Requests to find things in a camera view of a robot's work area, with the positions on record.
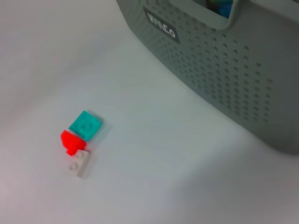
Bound white two-stud toy brick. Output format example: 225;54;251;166
68;150;92;178

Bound teal square toy brick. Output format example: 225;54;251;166
68;110;104;142

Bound red-orange sloped toy brick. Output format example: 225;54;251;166
60;130;87;155

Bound grey-green perforated storage bin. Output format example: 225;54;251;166
115;0;299;156

